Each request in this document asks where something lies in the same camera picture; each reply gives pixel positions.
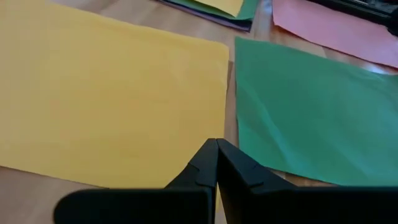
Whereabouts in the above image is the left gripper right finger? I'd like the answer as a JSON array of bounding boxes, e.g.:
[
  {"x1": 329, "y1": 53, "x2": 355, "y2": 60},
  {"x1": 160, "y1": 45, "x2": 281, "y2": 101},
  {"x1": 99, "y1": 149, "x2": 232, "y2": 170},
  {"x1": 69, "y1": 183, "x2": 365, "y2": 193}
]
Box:
[{"x1": 217, "y1": 138, "x2": 398, "y2": 224}]

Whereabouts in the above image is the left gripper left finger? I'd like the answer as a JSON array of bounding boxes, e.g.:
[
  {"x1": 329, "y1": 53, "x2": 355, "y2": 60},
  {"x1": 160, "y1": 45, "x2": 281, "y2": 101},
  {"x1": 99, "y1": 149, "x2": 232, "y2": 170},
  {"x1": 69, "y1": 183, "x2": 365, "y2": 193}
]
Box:
[{"x1": 53, "y1": 138, "x2": 218, "y2": 224}]

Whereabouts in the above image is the green paper sheet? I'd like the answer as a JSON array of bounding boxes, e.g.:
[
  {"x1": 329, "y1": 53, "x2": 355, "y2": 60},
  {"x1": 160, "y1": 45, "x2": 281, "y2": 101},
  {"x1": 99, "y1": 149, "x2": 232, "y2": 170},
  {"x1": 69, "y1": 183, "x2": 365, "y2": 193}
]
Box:
[
  {"x1": 234, "y1": 36, "x2": 398, "y2": 188},
  {"x1": 167, "y1": 0, "x2": 261, "y2": 22}
]

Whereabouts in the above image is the pink paper sheet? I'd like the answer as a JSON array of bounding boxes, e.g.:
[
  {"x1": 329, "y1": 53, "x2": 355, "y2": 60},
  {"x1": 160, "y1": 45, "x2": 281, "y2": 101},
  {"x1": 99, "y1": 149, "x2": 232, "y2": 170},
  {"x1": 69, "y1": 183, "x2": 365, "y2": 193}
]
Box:
[{"x1": 271, "y1": 0, "x2": 398, "y2": 69}]

